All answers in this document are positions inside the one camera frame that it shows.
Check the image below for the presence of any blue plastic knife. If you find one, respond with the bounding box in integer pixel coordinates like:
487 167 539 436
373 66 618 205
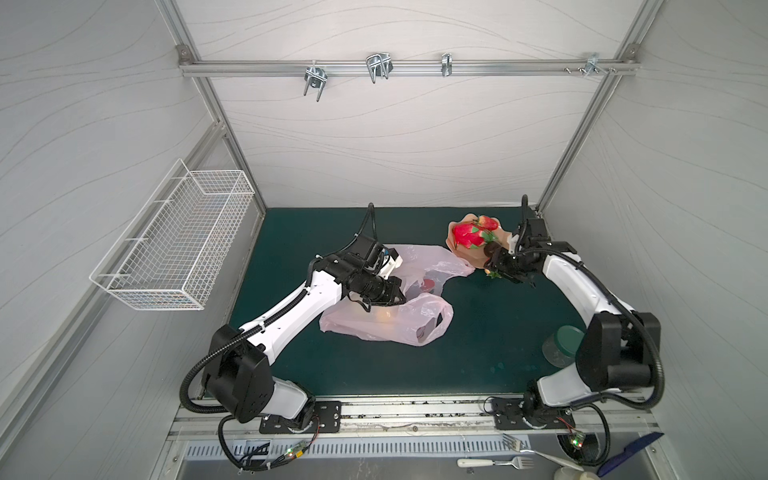
596 432 664 478

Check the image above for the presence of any small metal bracket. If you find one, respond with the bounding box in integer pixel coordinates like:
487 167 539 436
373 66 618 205
441 53 453 78

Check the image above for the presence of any green table mat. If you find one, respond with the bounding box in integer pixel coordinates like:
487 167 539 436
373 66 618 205
230 208 582 396

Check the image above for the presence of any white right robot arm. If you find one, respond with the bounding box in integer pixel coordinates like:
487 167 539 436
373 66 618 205
484 197 666 429

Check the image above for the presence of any green lid jar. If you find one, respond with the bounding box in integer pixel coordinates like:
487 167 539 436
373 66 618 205
542 325 585 369

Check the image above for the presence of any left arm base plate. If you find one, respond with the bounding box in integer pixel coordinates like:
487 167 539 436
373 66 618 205
259 401 342 435

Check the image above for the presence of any white wire basket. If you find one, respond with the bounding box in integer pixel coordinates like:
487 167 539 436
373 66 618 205
89 159 254 311

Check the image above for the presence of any white handled fork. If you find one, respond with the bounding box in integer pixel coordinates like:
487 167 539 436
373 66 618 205
456 456 535 470

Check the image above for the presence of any aluminium crossbar rail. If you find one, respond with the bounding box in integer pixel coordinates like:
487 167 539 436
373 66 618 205
179 57 641 78

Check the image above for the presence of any pink plastic bag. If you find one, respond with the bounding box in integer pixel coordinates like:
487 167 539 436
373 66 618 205
319 244 475 347

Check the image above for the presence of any metal hook clamp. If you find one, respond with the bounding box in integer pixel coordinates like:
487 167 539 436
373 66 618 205
303 65 328 102

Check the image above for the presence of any metal bolt bracket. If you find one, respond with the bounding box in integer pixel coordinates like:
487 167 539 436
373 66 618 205
564 54 618 78

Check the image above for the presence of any brown fruit plate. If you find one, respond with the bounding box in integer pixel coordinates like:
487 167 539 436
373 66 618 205
446 213 517 269

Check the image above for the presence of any metal u-bolt clamp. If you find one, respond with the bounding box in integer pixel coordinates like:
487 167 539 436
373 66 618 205
365 52 393 84

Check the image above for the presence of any pink dragon fruit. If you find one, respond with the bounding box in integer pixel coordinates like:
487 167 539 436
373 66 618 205
452 223 497 249

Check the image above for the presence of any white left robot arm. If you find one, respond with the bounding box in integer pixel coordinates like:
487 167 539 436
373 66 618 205
179 230 406 431

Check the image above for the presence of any white cup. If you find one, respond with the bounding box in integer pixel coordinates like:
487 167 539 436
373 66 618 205
553 467 600 480

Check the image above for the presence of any red fruit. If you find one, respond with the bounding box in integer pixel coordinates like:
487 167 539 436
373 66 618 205
420 278 435 293

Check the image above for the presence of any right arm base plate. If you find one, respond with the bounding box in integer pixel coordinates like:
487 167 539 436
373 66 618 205
484 396 576 431

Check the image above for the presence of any silver fork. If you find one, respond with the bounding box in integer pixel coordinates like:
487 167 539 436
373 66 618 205
502 433 584 471

